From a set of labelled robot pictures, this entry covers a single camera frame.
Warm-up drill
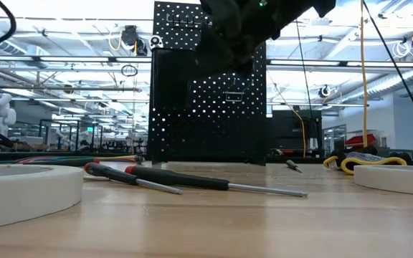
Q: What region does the silver double wire hook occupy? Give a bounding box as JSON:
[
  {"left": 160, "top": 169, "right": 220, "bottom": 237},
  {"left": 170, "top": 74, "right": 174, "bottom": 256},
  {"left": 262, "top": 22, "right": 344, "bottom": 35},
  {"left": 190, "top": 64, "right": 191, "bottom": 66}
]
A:
[{"left": 223, "top": 79, "right": 255, "bottom": 103}]

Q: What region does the black pegboard bin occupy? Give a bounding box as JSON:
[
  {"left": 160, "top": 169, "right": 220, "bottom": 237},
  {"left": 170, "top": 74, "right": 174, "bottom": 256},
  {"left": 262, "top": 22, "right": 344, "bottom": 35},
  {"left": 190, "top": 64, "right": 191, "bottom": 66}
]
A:
[{"left": 151, "top": 47, "right": 197, "bottom": 110}]

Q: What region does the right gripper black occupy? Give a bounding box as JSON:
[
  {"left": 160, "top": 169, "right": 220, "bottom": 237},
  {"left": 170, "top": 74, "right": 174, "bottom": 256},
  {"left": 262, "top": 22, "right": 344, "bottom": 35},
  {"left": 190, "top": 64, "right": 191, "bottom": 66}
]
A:
[{"left": 191, "top": 0, "right": 314, "bottom": 79}]

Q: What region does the yellow hanging cable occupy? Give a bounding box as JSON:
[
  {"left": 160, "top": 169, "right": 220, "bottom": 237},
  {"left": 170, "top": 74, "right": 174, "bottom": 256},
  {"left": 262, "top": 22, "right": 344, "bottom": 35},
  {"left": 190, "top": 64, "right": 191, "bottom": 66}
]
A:
[{"left": 359, "top": 0, "right": 369, "bottom": 148}]

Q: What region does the black hanging cable loop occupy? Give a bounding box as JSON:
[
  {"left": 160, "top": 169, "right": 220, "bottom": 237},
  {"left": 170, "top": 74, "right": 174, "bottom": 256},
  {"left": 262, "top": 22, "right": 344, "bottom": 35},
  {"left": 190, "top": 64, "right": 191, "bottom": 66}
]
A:
[{"left": 120, "top": 64, "right": 139, "bottom": 77}]

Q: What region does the black glove yellow trim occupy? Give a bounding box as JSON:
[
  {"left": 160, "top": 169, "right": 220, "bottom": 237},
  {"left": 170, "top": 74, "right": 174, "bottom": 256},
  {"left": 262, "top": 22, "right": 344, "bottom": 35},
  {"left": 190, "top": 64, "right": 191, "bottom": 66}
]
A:
[{"left": 322, "top": 144, "right": 408, "bottom": 176}]

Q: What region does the multicoloured cable bundle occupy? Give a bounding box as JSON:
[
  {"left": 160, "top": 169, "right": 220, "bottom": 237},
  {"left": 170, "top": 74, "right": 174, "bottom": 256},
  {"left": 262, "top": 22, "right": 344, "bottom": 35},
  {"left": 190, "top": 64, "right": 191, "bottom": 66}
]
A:
[{"left": 0, "top": 154, "right": 146, "bottom": 165}]

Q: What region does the thin yellow curved cable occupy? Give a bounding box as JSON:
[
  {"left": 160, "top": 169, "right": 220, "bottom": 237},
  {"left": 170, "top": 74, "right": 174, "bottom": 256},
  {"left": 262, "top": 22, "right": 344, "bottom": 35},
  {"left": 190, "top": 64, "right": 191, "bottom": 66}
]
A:
[{"left": 266, "top": 70, "right": 308, "bottom": 158}]

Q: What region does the white masking tape roll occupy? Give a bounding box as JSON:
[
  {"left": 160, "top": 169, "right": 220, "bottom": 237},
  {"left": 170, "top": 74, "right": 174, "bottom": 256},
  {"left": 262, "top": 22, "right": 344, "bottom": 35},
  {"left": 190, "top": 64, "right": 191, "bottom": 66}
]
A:
[
  {"left": 353, "top": 164, "right": 413, "bottom": 198},
  {"left": 0, "top": 163, "right": 85, "bottom": 231}
]

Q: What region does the red background bin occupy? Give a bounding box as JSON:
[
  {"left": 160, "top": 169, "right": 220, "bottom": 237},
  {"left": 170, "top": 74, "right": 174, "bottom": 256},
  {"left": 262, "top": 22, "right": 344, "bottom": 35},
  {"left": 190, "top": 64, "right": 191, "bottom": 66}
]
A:
[{"left": 345, "top": 133, "right": 376, "bottom": 148}]

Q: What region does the black metal pegboard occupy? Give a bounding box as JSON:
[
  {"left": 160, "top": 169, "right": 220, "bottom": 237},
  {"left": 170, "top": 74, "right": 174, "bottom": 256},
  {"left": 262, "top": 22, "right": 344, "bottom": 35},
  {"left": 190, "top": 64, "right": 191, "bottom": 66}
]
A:
[{"left": 146, "top": 1, "right": 267, "bottom": 166}]

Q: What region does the black slanted stand pole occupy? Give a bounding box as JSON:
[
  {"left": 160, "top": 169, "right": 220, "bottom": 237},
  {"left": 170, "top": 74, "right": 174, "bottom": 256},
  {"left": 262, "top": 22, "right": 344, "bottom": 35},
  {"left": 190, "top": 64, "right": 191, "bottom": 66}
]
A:
[{"left": 361, "top": 0, "right": 413, "bottom": 150}]

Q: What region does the black background cabinet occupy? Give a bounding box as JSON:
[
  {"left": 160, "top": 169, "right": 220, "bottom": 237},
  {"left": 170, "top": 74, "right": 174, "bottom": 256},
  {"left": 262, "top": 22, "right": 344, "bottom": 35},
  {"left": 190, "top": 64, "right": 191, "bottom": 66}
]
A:
[{"left": 270, "top": 109, "right": 323, "bottom": 158}]

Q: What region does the silver pegboard tool rail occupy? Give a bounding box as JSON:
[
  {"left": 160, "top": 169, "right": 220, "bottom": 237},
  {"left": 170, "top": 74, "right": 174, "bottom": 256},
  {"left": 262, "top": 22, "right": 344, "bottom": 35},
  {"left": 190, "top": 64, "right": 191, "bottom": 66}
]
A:
[{"left": 166, "top": 13, "right": 213, "bottom": 29}]

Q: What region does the short black precision screwdriver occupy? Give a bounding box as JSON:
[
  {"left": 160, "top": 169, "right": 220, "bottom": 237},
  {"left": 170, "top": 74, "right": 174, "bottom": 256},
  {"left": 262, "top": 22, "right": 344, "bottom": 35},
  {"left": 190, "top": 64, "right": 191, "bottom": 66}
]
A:
[{"left": 285, "top": 159, "right": 304, "bottom": 174}]

